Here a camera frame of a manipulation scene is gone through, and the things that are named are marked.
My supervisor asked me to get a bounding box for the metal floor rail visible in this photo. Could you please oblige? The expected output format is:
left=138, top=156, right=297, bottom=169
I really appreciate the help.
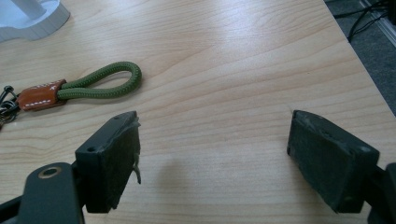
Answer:
left=360, top=0, right=396, bottom=49

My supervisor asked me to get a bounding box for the green cord keychain leather tab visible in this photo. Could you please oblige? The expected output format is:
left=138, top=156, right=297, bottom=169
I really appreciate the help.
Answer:
left=0, top=61, right=143, bottom=130

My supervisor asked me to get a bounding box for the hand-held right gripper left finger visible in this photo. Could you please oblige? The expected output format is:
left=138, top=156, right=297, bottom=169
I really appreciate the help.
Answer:
left=75, top=110, right=142, bottom=215

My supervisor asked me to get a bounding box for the black cable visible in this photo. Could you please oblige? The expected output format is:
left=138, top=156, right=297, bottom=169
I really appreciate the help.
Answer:
left=332, top=0, right=396, bottom=44

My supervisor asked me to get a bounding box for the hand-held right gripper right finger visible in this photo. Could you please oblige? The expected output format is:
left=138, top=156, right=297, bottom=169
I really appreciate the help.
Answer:
left=286, top=109, right=381, bottom=215

